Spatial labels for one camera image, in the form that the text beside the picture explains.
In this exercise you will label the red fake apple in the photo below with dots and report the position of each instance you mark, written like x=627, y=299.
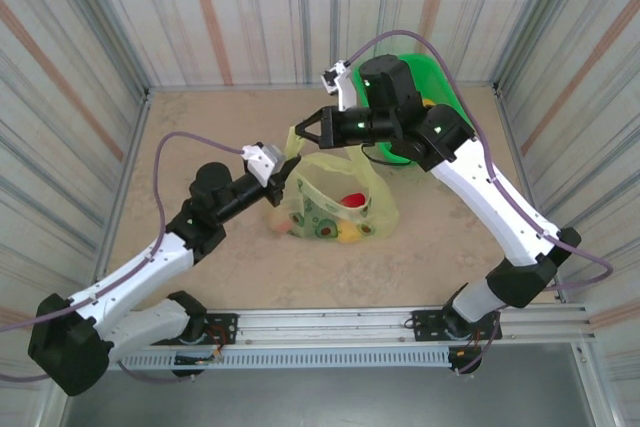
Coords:
x=352, y=199

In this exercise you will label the yellow avocado print plastic bag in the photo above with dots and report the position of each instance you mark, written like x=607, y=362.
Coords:
x=380, y=197

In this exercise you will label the green plastic basket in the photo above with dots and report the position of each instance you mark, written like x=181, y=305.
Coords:
x=435, y=77

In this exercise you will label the yellow fake lemon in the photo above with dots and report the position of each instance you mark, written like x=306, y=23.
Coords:
x=350, y=236

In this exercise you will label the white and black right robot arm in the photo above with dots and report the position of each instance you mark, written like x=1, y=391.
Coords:
x=495, y=227

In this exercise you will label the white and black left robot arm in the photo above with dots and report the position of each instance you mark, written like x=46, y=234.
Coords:
x=140, y=277

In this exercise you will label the long yellow fake fruit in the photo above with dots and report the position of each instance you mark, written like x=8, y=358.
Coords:
x=428, y=103

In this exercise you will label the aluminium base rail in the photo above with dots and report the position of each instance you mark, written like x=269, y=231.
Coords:
x=325, y=327

